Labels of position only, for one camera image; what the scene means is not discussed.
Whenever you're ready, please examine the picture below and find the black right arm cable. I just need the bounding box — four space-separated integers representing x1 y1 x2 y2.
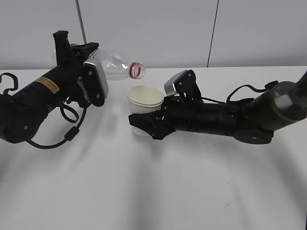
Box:
201 81 279 104

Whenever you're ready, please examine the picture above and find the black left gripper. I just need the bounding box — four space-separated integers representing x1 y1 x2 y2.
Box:
53 30 99 108

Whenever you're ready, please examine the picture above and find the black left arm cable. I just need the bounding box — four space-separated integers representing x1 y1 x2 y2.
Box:
27 98 88 150

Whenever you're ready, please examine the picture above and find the clear water bottle red label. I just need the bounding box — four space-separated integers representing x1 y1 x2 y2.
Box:
89 49 145 81

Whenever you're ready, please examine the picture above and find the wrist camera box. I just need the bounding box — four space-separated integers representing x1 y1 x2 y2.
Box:
164 69 201 100
83 58 109 107

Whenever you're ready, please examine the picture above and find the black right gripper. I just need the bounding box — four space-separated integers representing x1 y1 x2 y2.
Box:
129 96 199 139

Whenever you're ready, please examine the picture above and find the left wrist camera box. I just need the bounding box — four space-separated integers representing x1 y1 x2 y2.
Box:
83 58 109 107

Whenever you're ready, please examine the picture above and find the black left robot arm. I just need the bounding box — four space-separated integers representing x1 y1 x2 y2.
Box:
0 31 99 150

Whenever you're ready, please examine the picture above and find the white paper cup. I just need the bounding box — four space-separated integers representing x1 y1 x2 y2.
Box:
127 85 165 137

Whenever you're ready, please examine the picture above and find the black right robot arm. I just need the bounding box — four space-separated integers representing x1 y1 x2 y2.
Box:
129 70 307 145

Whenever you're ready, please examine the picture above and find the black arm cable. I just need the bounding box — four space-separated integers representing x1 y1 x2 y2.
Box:
201 81 279 104
27 98 88 150

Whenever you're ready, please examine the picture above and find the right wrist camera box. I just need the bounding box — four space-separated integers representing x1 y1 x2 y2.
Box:
164 69 201 100

